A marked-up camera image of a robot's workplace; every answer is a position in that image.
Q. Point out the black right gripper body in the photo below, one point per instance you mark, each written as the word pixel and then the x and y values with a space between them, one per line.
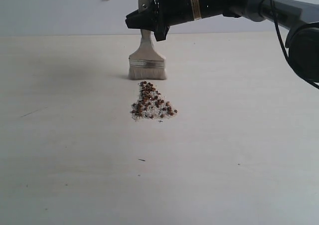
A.
pixel 172 12

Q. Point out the pile of rice and pellets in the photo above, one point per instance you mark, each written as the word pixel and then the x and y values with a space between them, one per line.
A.
pixel 151 104

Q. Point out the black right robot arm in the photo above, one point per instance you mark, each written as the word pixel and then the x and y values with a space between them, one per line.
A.
pixel 301 19

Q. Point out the wooden paint brush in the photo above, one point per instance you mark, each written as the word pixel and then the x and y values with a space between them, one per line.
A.
pixel 145 62

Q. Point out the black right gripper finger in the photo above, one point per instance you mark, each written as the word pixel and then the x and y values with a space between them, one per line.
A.
pixel 145 17

